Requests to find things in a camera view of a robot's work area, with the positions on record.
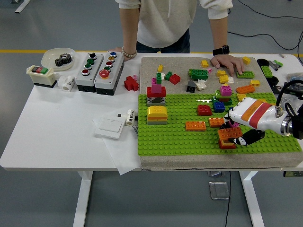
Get person's right hand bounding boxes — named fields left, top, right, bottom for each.
left=107, top=45, right=137, bottom=62

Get person's left hand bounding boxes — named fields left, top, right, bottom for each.
left=210, top=54, right=246, bottom=77

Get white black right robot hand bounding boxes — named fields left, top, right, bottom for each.
left=223, top=96, right=286, bottom=147

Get green two-by-four plate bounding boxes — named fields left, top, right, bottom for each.
left=236, top=70, right=255, bottom=79

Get orange two-by-four brick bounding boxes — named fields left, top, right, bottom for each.
left=235, top=85, right=256, bottom=94
left=217, top=127, right=244, bottom=141
left=208, top=117, right=225, bottom=128
left=185, top=121, right=206, bottom=132

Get green two-by-four brick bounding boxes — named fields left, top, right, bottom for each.
left=188, top=68, right=210, bottom=80

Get dark green brick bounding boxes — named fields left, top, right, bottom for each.
left=212, top=96, right=233, bottom=106

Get red cross-shaped brick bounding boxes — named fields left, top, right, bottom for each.
left=124, top=75, right=140, bottom=92

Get green studded brick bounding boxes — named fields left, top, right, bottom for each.
left=260, top=65, right=273, bottom=78

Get red square brick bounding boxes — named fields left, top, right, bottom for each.
left=219, top=140, right=237, bottom=150

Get red curved brick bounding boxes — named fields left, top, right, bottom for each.
left=197, top=105, right=213, bottom=116

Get red two-by-two brick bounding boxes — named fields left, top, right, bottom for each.
left=169, top=73, right=181, bottom=85

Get wide red brick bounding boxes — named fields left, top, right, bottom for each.
left=146, top=87, right=167, bottom=98

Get tall pink brick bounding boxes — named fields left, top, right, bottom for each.
left=151, top=78, right=162, bottom=95

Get grey arch brick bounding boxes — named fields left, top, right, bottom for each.
left=146, top=96, right=166, bottom=107

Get yellow curved brick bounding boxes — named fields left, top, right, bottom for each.
left=147, top=105, right=168, bottom=118

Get green studded baseplate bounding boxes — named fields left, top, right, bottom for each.
left=137, top=93, right=303, bottom=157

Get black smartwatch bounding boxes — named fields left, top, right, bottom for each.
left=212, top=44, right=230, bottom=56

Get grey emergency-stop control box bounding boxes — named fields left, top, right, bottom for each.
left=94, top=51, right=125, bottom=96

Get grey four-button control box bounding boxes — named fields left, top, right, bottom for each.
left=74, top=52, right=104, bottom=93

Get lime green plate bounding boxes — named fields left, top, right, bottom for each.
left=214, top=89, right=236, bottom=99

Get clear plastic bag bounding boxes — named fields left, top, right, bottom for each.
left=276, top=93, right=299, bottom=107

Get black device box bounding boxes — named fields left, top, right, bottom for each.
left=283, top=81, right=303, bottom=95

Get grey-brown foam mat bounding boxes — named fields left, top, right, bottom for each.
left=139, top=56, right=303, bottom=171

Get grey and green tool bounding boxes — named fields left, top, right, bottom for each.
left=268, top=60, right=284, bottom=71

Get plastic bag with blue parts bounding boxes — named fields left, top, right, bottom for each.
left=286, top=72, right=303, bottom=85

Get person's torso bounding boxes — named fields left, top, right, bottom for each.
left=115, top=0, right=234, bottom=54

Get black metal gears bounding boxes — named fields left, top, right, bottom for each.
left=54, top=53, right=73, bottom=68

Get white pipe tee fitting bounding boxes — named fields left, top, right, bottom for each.
left=57, top=75, right=76, bottom=92

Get white oval dish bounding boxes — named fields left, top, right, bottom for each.
left=41, top=48, right=76, bottom=72

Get black table control panel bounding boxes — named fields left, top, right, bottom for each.
left=283, top=170, right=303, bottom=178

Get white labelled pipe fitting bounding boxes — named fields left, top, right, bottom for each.
left=125, top=109, right=138, bottom=127

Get orange thin plate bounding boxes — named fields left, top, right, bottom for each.
left=147, top=115, right=168, bottom=122

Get metal floor socket plate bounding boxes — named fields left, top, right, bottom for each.
left=208, top=181, right=230, bottom=201

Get white table leg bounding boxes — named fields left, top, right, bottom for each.
left=72, top=170, right=93, bottom=227
left=239, top=170, right=265, bottom=227

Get white table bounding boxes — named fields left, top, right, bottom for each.
left=0, top=50, right=303, bottom=227

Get grey furniture foot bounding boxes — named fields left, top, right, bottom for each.
left=14, top=0, right=31, bottom=14

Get white paper sheet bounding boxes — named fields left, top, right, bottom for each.
left=92, top=115, right=143, bottom=176

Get bead bracelet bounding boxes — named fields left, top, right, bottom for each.
left=121, top=46, right=138, bottom=59

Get black floor cable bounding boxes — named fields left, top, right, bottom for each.
left=236, top=0, right=303, bottom=19
left=227, top=30, right=303, bottom=51

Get black hanging cable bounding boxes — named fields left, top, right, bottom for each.
left=224, top=170, right=232, bottom=227

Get white wall switch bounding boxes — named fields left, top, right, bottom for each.
left=94, top=117, right=126, bottom=140

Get beige red-green switch box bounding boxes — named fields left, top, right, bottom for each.
left=25, top=65, right=58, bottom=89

